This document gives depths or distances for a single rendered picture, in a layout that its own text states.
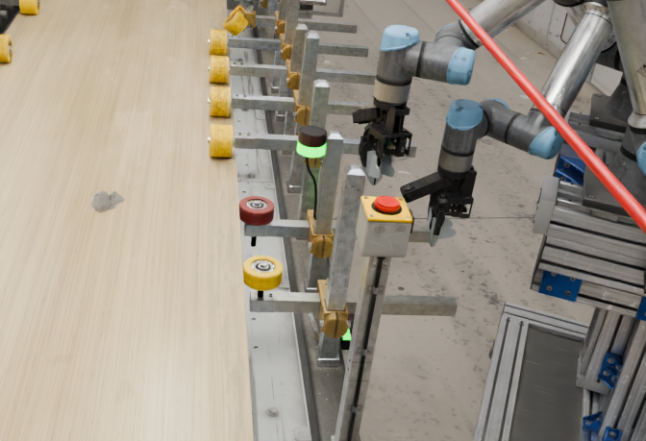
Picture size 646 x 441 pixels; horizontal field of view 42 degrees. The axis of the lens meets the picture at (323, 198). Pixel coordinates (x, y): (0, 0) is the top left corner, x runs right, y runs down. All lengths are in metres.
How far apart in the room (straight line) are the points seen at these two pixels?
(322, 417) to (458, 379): 1.33
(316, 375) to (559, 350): 1.26
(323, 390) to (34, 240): 0.65
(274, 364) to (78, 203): 0.55
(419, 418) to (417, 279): 0.80
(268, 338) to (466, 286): 1.58
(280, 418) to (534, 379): 1.13
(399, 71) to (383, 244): 0.54
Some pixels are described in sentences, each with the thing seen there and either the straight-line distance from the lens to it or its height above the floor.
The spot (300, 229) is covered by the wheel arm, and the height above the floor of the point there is 0.85.
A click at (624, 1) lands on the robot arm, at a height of 1.48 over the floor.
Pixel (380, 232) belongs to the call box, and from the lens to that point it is 1.28.
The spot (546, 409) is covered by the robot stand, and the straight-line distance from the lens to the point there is 2.61.
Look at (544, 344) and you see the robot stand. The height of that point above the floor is 0.21.
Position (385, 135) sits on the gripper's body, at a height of 1.13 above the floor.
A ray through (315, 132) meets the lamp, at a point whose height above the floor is 1.11.
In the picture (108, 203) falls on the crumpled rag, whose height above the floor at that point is 0.91.
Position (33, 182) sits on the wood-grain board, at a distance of 1.99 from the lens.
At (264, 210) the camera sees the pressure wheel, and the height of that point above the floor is 0.91.
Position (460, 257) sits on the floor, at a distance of 3.60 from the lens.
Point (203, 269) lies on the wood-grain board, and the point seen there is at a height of 0.90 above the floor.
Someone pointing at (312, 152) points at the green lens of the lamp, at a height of 1.08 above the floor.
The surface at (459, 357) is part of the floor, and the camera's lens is 3.04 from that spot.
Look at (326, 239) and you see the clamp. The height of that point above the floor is 0.87.
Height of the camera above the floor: 1.84
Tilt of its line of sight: 28 degrees down
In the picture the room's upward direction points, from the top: 8 degrees clockwise
